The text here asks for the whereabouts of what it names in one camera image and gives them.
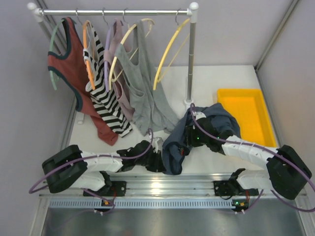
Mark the silver white clothes rack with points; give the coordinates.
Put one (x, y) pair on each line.
(191, 12)

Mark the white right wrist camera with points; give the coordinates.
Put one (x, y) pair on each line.
(195, 115)

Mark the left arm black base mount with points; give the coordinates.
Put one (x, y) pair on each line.
(116, 188)

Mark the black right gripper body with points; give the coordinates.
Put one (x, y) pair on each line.
(194, 138)

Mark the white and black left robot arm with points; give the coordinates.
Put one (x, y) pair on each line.
(74, 168)

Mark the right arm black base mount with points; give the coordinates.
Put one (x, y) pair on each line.
(226, 189)

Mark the cream hanger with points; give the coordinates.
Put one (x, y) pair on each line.
(121, 53)

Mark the yellow plastic tray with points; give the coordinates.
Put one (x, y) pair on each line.
(249, 109)

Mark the lilac hanger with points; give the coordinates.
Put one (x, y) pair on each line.
(107, 45)

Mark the grey tank top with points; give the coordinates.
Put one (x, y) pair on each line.
(151, 108)

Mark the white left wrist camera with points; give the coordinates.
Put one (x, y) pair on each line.
(157, 143)

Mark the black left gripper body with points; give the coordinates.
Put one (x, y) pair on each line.
(155, 162)

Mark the green hanger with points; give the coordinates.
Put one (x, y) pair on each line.
(54, 71)

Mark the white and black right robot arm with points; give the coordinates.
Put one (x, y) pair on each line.
(281, 168)

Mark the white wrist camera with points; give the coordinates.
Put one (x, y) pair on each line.
(195, 115)
(157, 143)

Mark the rust red tank top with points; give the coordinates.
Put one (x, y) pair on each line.
(72, 66)

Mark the black white striped tank top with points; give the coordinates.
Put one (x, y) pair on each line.
(104, 102)

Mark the mauve tank top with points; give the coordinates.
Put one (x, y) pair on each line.
(120, 88)

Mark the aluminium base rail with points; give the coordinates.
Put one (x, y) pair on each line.
(155, 192)

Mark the yellow hanger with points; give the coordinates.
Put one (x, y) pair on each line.
(159, 75)

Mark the blue printed tank top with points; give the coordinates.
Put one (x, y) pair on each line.
(218, 122)

